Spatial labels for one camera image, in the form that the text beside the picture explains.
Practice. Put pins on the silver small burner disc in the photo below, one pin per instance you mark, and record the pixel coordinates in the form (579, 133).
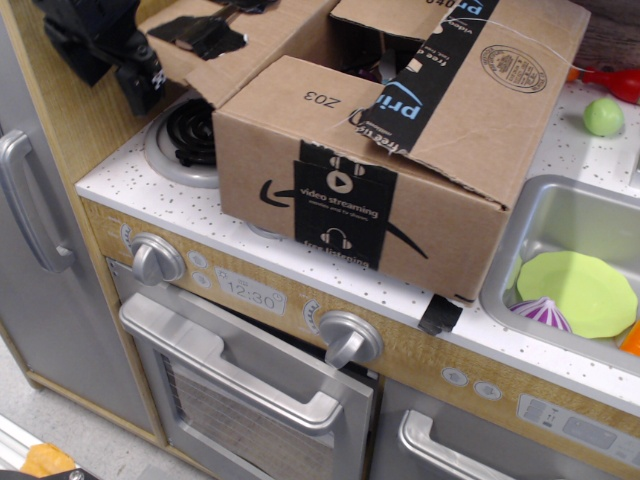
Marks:
(264, 232)

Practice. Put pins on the silver toy oven door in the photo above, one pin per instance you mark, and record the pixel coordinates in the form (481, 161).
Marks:
(243, 403)

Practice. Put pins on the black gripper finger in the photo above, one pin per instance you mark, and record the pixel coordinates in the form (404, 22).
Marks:
(89, 63)
(142, 83)

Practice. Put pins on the orange toy piece in sink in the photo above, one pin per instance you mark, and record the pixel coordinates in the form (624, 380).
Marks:
(631, 342)

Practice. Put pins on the orange object on floor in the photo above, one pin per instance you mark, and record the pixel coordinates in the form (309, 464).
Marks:
(46, 459)

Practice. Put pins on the silver oven knob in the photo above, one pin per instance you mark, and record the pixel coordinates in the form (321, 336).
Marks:
(155, 260)
(349, 338)

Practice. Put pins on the lime green toy plate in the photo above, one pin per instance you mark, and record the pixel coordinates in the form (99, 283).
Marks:
(596, 299)

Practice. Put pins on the red toy bottle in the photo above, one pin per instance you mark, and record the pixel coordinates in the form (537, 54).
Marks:
(623, 84)

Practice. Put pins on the grey toy fridge door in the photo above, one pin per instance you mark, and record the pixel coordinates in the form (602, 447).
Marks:
(53, 311)

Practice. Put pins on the silver right oven knob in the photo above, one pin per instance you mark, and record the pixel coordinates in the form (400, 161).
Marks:
(349, 338)

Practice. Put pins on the black tape piece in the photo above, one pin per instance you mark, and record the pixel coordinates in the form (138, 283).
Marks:
(441, 315)

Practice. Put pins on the silver dishwasher door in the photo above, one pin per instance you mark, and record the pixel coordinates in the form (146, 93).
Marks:
(421, 437)

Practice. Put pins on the silver toy sink basin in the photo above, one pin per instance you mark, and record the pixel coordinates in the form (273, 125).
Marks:
(555, 214)

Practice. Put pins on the green toy ball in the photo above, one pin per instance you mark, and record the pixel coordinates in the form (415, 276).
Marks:
(603, 117)

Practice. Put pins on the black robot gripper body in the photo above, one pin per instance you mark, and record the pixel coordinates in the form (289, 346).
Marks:
(107, 25)

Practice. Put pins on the front black coil stove burner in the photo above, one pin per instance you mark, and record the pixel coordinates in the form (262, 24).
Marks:
(179, 145)

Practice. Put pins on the brown Amazon cardboard box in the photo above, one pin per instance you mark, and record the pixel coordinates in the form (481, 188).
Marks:
(394, 135)

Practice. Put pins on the purple toy onion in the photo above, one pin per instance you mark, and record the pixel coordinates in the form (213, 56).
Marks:
(543, 310)

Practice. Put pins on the silver left oven knob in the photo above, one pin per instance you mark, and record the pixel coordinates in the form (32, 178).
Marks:
(155, 260)

